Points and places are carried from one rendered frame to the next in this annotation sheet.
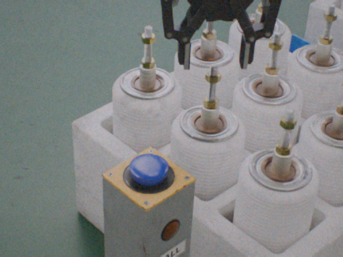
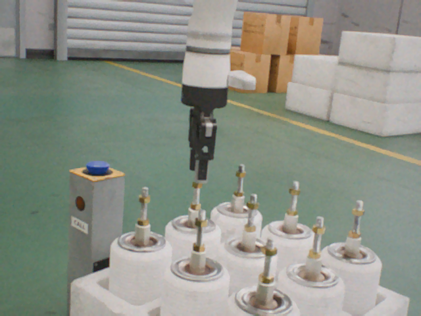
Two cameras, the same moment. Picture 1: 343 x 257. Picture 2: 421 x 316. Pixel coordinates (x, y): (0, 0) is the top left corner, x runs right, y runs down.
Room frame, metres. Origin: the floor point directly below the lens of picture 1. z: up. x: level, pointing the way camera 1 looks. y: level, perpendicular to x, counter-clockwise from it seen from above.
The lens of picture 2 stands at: (0.67, -0.95, 0.61)
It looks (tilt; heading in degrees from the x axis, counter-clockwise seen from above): 15 degrees down; 85
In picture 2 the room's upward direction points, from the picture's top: 5 degrees clockwise
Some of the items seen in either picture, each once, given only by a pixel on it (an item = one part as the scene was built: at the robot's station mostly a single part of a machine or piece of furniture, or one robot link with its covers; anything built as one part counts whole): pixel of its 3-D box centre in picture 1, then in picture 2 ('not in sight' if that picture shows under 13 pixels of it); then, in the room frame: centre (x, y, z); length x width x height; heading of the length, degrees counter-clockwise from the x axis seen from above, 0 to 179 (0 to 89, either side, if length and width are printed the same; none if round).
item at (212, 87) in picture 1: (212, 90); (196, 196); (0.73, -0.05, 0.30); 0.01 x 0.01 x 0.08; 32
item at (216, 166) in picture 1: (204, 177); (189, 273); (0.73, -0.05, 0.16); 0.10 x 0.10 x 0.18
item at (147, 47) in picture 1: (148, 51); (239, 184); (0.82, 0.03, 0.30); 0.01 x 0.01 x 0.08; 47
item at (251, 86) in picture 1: (269, 89); (247, 247); (0.81, -0.13, 0.25); 0.08 x 0.08 x 0.01
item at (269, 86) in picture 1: (270, 81); (248, 239); (0.81, -0.13, 0.26); 0.02 x 0.02 x 0.03
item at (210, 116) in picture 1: (210, 115); (194, 217); (0.73, -0.05, 0.26); 0.02 x 0.02 x 0.03
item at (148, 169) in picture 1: (149, 172); (97, 168); (0.56, 0.02, 0.32); 0.04 x 0.04 x 0.02
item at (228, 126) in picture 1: (209, 123); (193, 224); (0.73, -0.05, 0.25); 0.08 x 0.08 x 0.01
